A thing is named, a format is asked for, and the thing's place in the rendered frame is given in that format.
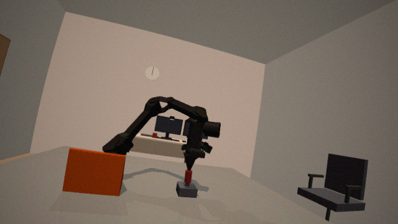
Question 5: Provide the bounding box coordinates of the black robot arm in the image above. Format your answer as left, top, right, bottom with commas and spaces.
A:
103, 96, 221, 155

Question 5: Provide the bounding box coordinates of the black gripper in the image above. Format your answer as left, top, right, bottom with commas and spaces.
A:
181, 133, 205, 171

